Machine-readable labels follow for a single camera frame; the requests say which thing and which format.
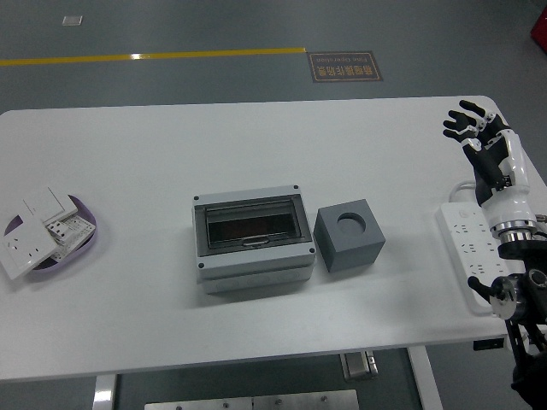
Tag white and black robot right hand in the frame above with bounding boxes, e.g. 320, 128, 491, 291
442, 99, 538, 227

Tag grey electrical box clear lid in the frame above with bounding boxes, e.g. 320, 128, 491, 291
191, 184, 317, 295

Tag grey cube with round hole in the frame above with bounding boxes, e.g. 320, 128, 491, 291
313, 197, 386, 274

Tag white power strip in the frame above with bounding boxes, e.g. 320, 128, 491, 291
435, 202, 514, 317

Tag red object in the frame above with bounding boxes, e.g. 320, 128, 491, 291
529, 8, 547, 47

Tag brown floor sign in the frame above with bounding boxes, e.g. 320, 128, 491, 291
306, 50, 385, 84

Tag white table leg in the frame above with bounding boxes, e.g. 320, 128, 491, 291
406, 346, 444, 410
91, 374, 117, 410

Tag white perforated socket plate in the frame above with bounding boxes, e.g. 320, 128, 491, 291
44, 212, 96, 261

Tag purple tray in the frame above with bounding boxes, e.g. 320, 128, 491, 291
3, 194, 98, 284

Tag small white socket module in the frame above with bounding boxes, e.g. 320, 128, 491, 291
45, 220, 72, 244

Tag grey metal table bracket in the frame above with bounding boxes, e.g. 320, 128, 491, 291
340, 350, 379, 380

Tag metal base plate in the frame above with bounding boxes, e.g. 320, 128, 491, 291
144, 389, 360, 410

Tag white wall switch panel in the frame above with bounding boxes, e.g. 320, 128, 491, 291
11, 185, 79, 223

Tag white wall socket panel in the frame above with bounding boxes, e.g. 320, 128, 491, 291
0, 214, 57, 281

